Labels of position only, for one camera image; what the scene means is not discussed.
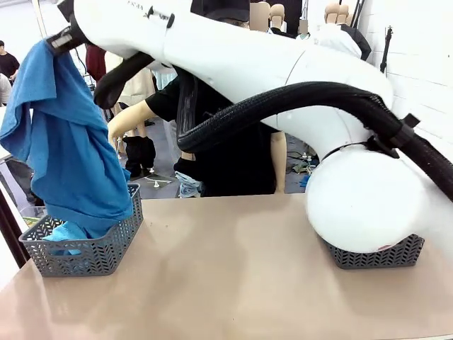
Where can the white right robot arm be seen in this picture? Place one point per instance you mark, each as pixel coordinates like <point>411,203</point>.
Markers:
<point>247,63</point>

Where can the small white floor bracket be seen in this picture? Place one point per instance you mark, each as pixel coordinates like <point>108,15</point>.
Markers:
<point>155,181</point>

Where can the mannequin in light blue shirt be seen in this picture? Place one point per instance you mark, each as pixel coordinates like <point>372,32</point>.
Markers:
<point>262,14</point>

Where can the mannequin in black jacket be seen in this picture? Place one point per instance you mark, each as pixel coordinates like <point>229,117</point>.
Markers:
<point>364,46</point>

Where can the light denim jeans pile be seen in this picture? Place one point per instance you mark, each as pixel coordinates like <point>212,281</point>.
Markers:
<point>187,187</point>

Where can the person's right hand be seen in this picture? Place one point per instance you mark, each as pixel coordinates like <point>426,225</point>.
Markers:
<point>113,136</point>

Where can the mannequin in cream jacket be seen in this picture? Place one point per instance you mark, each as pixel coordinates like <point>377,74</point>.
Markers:
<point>141,83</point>

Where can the black light stand poles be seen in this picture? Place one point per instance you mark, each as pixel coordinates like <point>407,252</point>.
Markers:
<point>357,12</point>

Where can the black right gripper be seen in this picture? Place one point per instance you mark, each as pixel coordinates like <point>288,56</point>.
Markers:
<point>69,37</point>

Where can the aluminium frame post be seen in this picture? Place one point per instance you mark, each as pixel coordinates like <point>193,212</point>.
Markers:
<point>39,17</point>

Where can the background person in black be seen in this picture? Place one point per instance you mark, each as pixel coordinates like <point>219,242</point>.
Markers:
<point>8,63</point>

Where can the mannequin in black clothes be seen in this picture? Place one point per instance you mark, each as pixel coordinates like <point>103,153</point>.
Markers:
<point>277,16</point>

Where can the blue cloth scrap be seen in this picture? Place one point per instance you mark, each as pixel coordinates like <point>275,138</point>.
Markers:
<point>305,181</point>

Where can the person's right forearm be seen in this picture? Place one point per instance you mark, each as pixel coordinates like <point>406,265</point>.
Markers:
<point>124,118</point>

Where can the dark blue T-shirt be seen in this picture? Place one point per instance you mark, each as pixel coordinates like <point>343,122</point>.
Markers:
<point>70,159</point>

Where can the grey plastic herringbone basket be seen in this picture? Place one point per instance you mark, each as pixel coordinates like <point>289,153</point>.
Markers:
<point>88,258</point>
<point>371,260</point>

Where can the black trousers dropped at feet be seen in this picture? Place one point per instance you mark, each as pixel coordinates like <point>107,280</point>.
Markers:
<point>184,166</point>

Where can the black tripod stand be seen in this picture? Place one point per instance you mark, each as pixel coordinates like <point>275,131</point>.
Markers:
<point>387,49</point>

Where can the person in black T-shirt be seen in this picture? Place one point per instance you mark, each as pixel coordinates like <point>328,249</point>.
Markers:
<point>240,159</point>

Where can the mannequin in white shirt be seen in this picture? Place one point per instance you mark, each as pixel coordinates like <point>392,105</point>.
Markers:
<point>339,39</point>

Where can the mannequin in light blue fleece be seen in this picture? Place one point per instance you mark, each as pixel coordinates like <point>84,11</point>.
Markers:
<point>164,76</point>

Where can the clear bin with green contents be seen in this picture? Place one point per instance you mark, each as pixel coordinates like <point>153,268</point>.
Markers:
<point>33,217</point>

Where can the person's left forearm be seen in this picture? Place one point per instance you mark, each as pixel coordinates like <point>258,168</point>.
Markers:
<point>279,163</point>

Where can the mannequin in dark red top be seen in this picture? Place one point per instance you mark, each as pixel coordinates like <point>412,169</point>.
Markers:
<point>95,60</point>

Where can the black trousers bunched at ankles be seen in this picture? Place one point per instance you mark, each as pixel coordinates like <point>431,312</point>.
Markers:
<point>139,156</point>

